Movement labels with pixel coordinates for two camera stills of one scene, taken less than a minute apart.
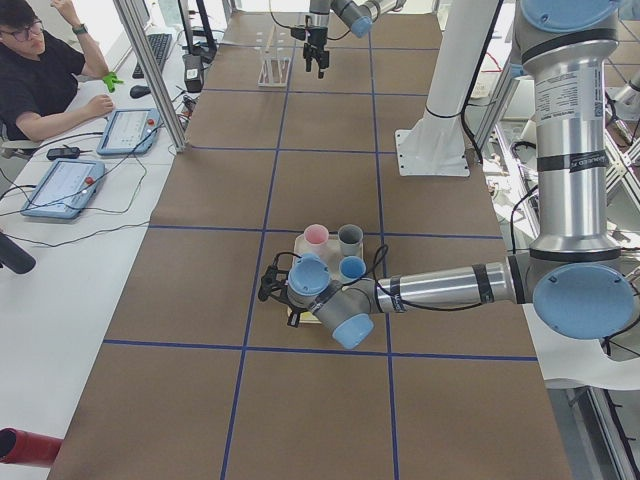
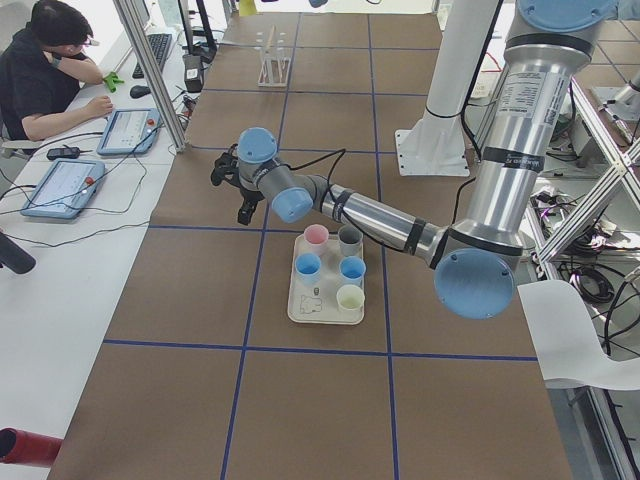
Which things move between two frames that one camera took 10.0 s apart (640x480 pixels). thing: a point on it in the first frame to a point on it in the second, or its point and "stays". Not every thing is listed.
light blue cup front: (352, 267) stays
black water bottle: (15, 256) stays
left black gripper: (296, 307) to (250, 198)
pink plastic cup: (316, 238) stays
